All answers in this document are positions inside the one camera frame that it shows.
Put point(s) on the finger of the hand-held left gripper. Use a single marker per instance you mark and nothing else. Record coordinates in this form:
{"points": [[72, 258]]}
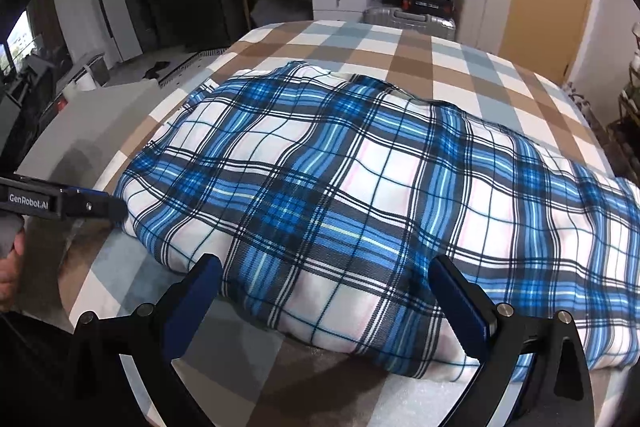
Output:
{"points": [[90, 207], [90, 191]]}

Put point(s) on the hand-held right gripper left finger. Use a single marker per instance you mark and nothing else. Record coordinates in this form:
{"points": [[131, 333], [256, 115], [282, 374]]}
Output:
{"points": [[192, 307]]}

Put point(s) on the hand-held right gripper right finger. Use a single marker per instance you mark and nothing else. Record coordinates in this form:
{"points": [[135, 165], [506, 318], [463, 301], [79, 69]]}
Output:
{"points": [[460, 307]]}

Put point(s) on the blue white plaid shirt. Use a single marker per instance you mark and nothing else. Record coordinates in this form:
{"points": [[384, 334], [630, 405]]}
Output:
{"points": [[350, 207]]}

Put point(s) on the person's left hand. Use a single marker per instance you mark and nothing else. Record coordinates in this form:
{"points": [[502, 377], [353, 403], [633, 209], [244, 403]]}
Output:
{"points": [[12, 277]]}

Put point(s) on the dark furniture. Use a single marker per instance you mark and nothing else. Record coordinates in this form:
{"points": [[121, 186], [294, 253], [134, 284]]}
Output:
{"points": [[25, 92]]}

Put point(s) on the white bin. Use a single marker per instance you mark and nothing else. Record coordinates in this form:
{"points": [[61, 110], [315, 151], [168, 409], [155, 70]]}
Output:
{"points": [[86, 77]]}

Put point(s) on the black slipper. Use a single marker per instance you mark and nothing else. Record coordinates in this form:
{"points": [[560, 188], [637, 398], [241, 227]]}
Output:
{"points": [[157, 68]]}

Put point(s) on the dotted light rug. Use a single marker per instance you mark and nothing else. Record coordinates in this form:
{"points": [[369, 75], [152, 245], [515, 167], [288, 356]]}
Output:
{"points": [[200, 62]]}

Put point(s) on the silver suitcase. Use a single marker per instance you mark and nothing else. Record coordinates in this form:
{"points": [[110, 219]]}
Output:
{"points": [[410, 24]]}

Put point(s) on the black red shoe box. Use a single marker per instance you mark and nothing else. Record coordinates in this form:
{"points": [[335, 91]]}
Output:
{"points": [[427, 1]]}

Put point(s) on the group of sneakers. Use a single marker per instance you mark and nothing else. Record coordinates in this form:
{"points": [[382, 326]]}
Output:
{"points": [[636, 34]]}

